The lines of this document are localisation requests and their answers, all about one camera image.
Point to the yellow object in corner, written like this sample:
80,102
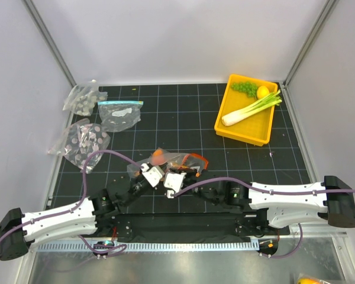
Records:
305,279

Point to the blue zipper clear bag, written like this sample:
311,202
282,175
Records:
117,116

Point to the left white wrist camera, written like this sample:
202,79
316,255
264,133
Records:
153,174

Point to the perforated aluminium rail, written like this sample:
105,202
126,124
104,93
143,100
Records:
80,246

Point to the green toy grape bunch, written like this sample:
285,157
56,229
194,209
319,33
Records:
248,88

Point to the clear bag with grey discs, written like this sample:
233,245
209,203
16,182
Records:
83,98

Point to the clear bag with pink dots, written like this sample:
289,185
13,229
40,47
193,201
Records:
78,141

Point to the yellow plastic tray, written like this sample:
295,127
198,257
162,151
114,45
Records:
255,129

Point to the yellow toy lemon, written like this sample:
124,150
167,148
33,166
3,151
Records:
262,92

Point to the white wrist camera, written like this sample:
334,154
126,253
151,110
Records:
153,174
173,183

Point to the toy green onion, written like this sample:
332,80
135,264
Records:
260,105

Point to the red orange toy mango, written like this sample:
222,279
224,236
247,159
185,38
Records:
157,158

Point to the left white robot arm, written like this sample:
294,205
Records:
91,215

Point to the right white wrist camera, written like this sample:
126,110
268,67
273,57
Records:
173,183

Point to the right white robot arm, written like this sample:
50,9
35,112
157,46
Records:
331,200

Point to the black grid mat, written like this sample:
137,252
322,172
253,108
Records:
181,118

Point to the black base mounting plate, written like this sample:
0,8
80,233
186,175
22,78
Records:
187,228

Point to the orange zipper clear bag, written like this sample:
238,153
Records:
178,161

